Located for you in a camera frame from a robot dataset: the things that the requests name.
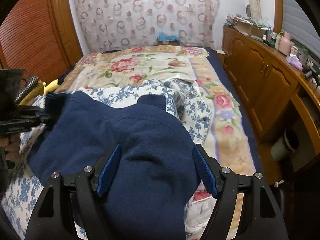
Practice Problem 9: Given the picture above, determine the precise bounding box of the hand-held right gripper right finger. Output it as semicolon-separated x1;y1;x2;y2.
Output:
192;144;289;240

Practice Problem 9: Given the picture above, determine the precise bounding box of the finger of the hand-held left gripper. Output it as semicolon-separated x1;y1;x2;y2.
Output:
24;106;58;130

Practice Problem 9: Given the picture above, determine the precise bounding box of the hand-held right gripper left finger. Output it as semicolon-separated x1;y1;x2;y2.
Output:
25;144;123;240

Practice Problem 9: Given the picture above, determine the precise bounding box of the navy blue printed t-shirt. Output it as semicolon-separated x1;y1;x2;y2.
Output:
26;91;201;240

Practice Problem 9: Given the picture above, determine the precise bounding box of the person's left hand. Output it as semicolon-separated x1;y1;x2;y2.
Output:
0;135;20;161

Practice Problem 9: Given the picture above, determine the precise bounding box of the black circle-patterned cloth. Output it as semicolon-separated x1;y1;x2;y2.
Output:
15;76;40;103

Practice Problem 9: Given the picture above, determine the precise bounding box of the yellow plush toy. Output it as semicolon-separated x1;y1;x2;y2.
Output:
22;79;61;105

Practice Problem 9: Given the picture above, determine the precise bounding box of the wooden louvred wardrobe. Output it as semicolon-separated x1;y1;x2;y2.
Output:
0;0;84;85

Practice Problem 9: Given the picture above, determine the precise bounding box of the grey cylindrical bin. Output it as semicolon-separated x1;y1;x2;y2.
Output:
271;128;300;161

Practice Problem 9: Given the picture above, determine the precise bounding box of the wooden side cabinet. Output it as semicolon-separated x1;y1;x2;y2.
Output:
221;24;320;182

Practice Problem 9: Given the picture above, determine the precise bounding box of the blue crumpled item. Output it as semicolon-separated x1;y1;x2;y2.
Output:
157;31;179;42

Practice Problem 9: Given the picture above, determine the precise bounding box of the purple pouch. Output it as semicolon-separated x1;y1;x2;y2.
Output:
286;54;303;69

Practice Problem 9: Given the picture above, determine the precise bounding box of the black handheld device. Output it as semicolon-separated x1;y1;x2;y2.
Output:
304;66;320;80

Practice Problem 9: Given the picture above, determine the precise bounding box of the circle-patterned sheer curtain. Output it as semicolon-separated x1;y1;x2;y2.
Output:
67;0;221;53

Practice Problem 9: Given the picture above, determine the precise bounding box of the cardboard box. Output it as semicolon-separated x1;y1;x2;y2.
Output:
233;19;267;38

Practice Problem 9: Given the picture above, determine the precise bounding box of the pink thermos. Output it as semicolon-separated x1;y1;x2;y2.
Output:
278;32;293;55

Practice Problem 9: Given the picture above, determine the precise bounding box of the beige tied side curtain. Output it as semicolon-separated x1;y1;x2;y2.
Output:
245;0;262;22

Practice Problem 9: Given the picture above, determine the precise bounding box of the grey window blind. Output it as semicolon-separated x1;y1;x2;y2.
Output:
282;0;320;56

